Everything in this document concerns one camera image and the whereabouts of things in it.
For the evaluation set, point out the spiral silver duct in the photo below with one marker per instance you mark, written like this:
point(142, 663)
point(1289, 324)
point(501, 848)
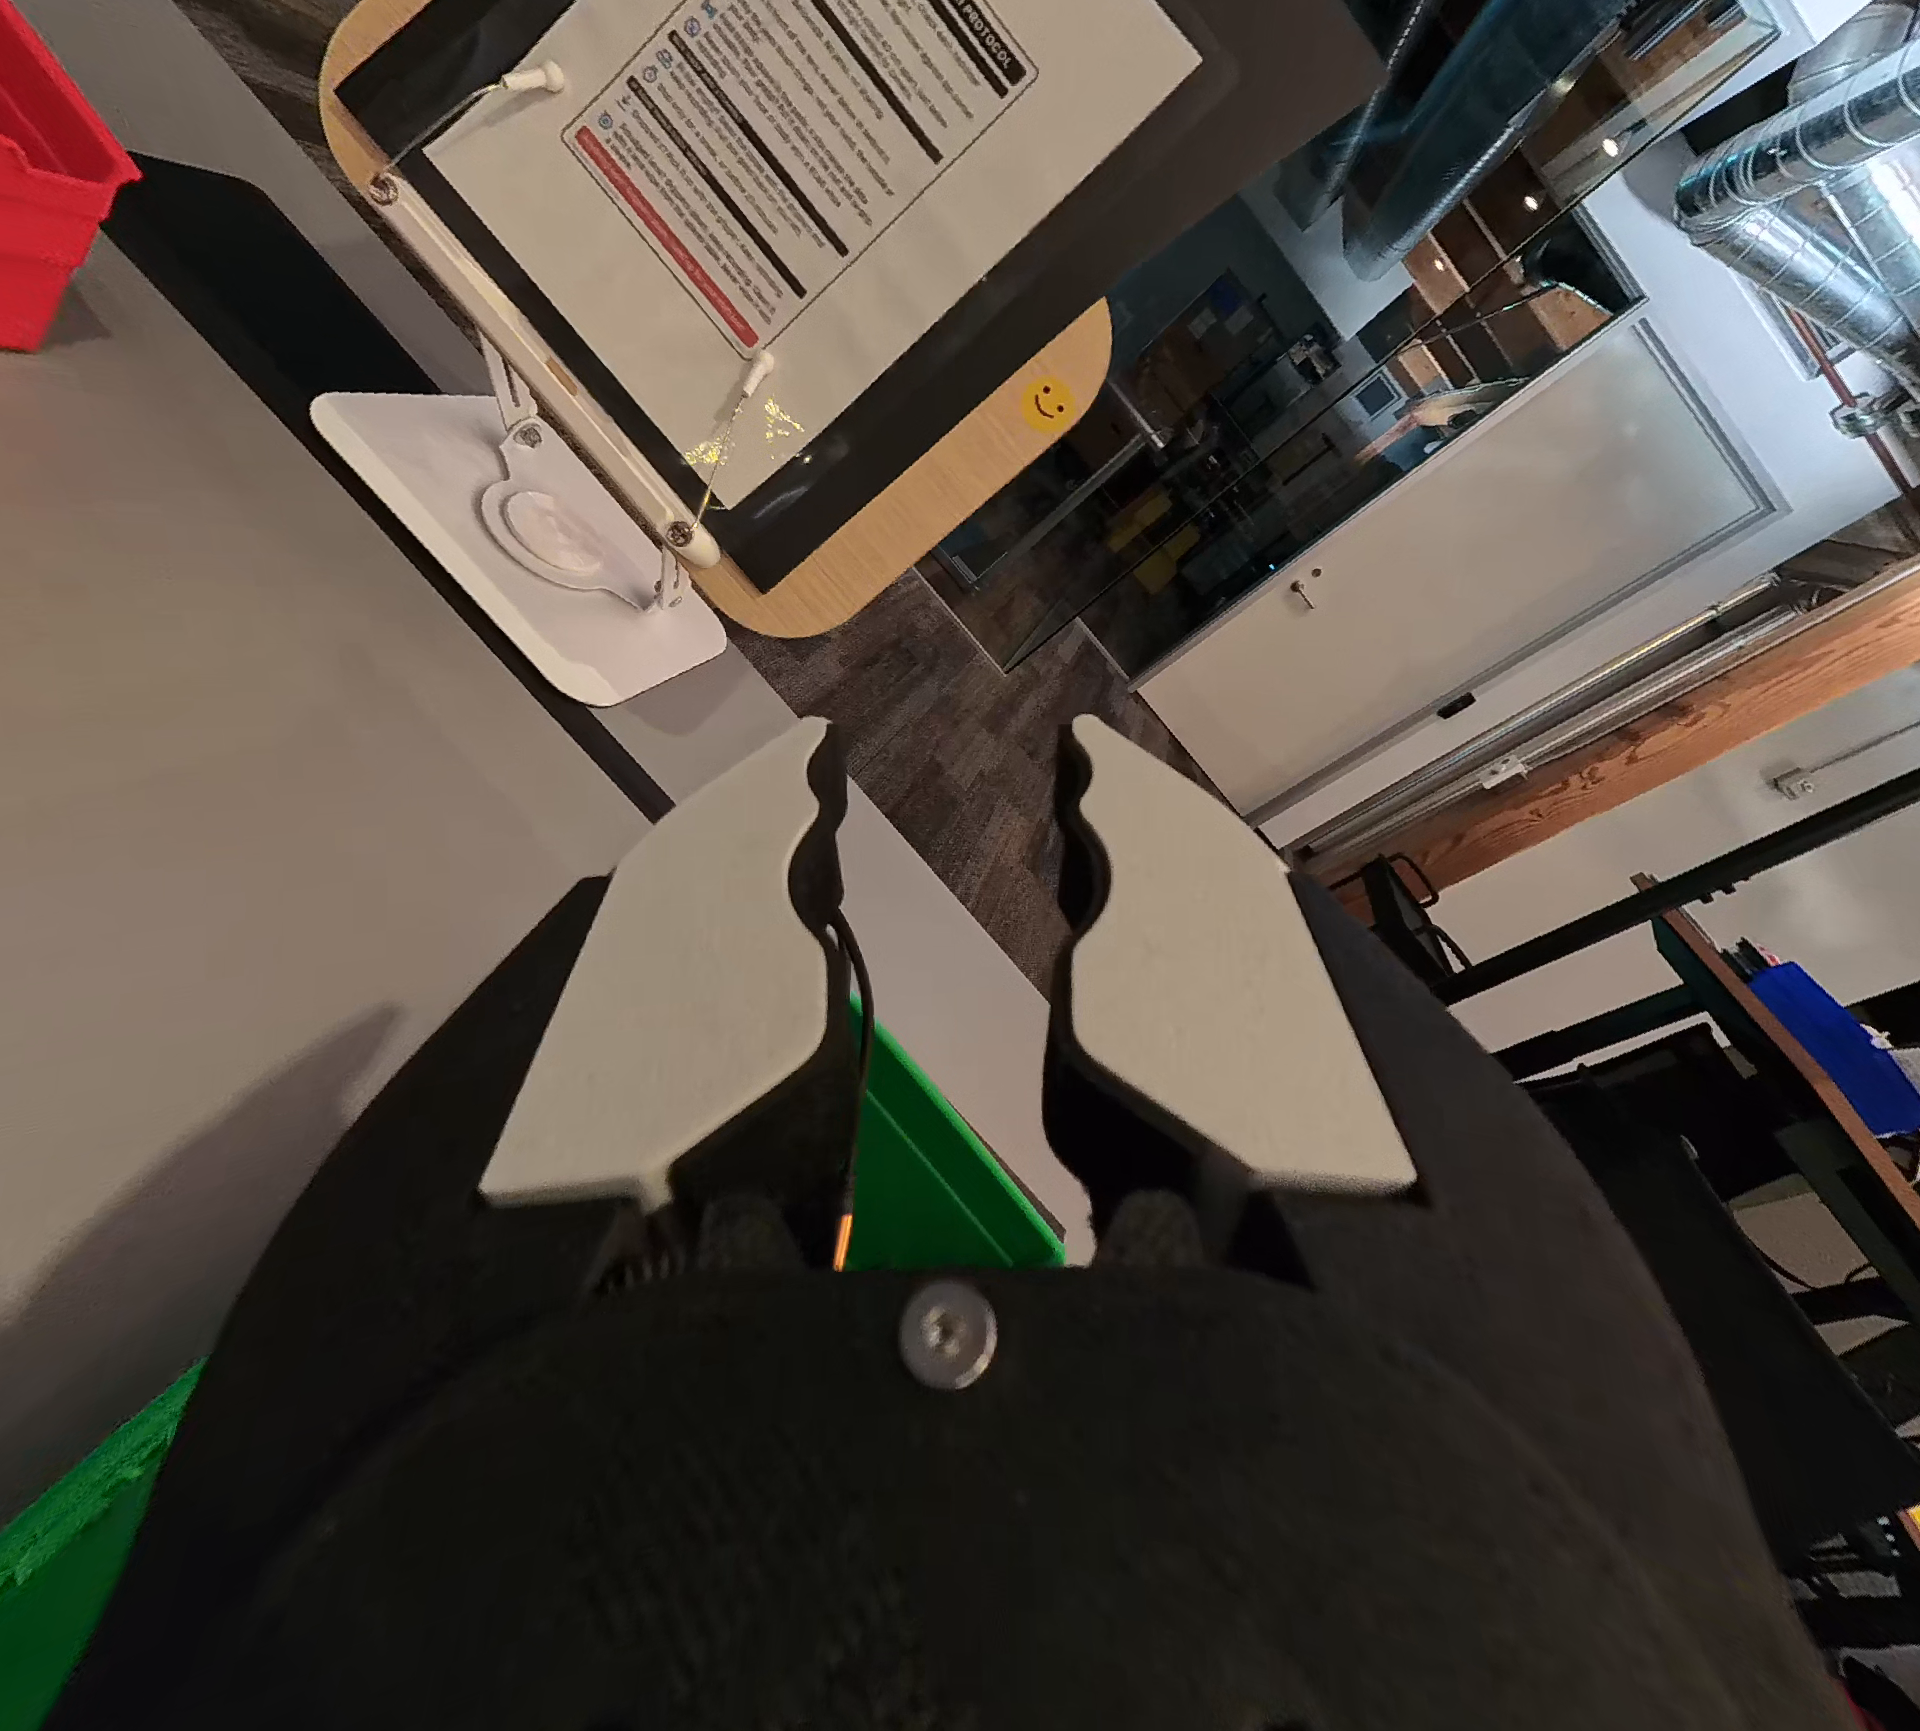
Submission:
point(1802, 200)

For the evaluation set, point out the instruction sheet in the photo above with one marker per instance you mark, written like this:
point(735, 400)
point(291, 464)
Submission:
point(902, 262)

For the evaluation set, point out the blue plastic bin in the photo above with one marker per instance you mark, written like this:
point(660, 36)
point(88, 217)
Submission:
point(1831, 1042)

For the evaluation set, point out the white monitor stand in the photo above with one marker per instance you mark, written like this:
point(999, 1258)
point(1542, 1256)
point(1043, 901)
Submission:
point(602, 635)

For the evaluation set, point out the green plastic bin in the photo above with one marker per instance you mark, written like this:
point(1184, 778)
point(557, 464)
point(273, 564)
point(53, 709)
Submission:
point(930, 1160)

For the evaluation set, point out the red plastic bin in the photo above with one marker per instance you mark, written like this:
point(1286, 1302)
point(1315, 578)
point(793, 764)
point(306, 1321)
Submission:
point(47, 217)

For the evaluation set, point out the yellow smiley sticker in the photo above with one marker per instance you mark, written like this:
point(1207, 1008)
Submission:
point(1049, 403)

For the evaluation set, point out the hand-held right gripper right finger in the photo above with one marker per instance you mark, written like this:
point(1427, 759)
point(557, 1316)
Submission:
point(1229, 1011)

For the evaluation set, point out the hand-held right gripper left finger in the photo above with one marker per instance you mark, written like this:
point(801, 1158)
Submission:
point(674, 1011)

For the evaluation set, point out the white door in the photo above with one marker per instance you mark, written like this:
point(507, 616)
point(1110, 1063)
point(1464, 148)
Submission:
point(1501, 562)

